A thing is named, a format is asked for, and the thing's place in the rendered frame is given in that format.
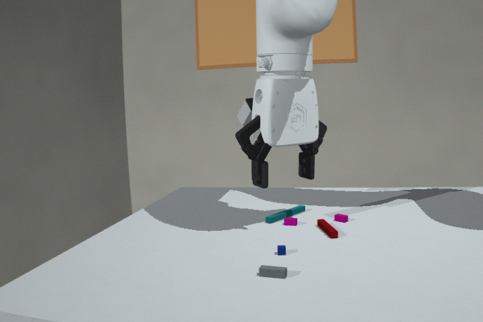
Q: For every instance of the turquoise rod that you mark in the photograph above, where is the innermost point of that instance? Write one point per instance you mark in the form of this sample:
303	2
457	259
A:
287	213

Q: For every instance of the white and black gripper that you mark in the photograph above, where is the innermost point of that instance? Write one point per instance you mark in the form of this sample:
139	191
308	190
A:
284	113

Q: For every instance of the dark red rectangular bar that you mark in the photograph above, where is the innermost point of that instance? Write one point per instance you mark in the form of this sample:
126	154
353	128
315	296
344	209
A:
327	228

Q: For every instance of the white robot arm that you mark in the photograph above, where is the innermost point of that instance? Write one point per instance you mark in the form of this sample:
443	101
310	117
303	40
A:
284	38

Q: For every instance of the small blue cube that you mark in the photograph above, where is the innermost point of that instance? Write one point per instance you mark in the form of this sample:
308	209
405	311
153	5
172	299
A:
281	250

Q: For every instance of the small magenta block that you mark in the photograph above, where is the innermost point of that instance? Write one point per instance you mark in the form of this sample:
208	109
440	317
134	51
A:
290	221
341	218

